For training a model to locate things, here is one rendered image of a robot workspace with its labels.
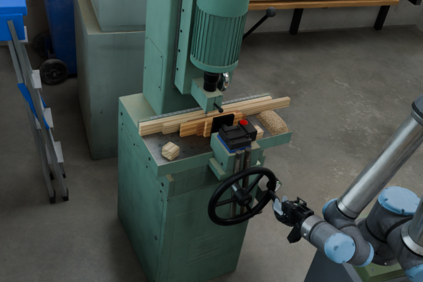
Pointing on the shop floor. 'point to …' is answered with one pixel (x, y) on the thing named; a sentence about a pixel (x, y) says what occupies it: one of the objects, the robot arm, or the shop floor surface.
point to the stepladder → (31, 88)
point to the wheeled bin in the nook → (58, 21)
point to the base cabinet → (174, 222)
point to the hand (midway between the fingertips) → (275, 206)
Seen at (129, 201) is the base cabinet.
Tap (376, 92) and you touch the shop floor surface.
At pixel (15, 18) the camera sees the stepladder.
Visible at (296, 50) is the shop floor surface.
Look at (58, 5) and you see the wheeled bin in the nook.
